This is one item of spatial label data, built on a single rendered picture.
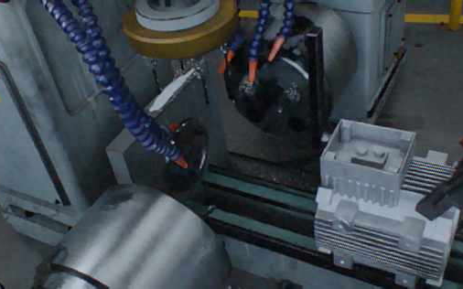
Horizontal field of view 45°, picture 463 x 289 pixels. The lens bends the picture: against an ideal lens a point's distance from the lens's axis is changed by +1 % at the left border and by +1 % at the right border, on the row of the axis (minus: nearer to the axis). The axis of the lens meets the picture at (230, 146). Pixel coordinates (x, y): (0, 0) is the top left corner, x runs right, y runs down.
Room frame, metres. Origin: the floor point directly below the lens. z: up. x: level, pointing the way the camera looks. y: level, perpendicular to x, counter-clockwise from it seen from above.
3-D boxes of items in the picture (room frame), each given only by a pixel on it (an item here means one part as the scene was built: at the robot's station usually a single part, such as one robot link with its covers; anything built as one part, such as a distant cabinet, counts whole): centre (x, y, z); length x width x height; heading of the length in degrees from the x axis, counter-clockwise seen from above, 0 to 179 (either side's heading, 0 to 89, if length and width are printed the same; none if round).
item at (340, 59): (1.06, -0.18, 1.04); 0.41 x 0.25 x 0.25; 145
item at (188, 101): (0.87, 0.14, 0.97); 0.30 x 0.11 x 0.34; 145
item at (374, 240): (0.61, -0.24, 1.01); 0.20 x 0.19 x 0.19; 57
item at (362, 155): (0.63, -0.21, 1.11); 0.12 x 0.11 x 0.07; 57
